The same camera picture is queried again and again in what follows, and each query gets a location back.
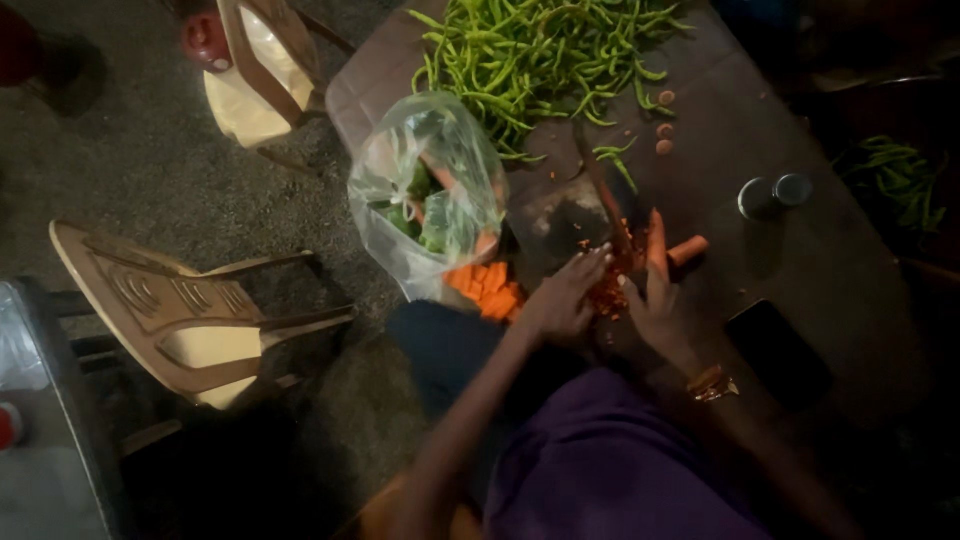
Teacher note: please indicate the person's left hand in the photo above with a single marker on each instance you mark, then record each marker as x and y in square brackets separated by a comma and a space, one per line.
[561, 298]

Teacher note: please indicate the person's right hand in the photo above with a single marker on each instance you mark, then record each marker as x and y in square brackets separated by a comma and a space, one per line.
[658, 307]

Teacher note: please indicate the person's left fingers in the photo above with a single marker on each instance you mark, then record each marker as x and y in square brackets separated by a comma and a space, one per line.
[591, 264]

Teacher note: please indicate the orange carrot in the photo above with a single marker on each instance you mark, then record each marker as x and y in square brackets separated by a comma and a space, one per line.
[687, 250]

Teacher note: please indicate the pile of chopped carrot bits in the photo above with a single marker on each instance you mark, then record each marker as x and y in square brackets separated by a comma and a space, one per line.
[611, 289]

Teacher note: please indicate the kitchen knife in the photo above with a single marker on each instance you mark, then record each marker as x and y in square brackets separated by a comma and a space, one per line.
[600, 187]

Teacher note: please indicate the pile of cut carrot sticks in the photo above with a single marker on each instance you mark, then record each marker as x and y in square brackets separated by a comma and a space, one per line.
[487, 289]

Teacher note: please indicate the green chilli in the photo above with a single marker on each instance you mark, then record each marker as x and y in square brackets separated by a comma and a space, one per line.
[619, 159]

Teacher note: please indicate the carrot slice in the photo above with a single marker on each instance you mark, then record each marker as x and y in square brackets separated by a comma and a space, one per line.
[664, 130]
[664, 147]
[667, 97]

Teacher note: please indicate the clear plastic vegetable bag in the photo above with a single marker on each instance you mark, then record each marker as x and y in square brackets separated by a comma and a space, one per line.
[429, 195]

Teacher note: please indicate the grey metal tin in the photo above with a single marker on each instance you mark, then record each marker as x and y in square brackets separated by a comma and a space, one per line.
[793, 190]
[756, 198]

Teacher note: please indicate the purple garment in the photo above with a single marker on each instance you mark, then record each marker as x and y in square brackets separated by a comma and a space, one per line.
[622, 465]

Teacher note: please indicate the black phone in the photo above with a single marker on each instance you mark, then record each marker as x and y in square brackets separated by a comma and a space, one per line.
[778, 352]

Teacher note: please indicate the heap of green chillies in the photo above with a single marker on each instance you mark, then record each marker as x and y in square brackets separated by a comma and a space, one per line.
[536, 60]

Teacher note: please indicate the tan plastic chair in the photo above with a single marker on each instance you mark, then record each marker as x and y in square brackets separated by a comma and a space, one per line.
[262, 71]
[180, 315]

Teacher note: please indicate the red gas cylinder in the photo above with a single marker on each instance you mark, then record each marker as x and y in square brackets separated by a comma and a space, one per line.
[206, 41]

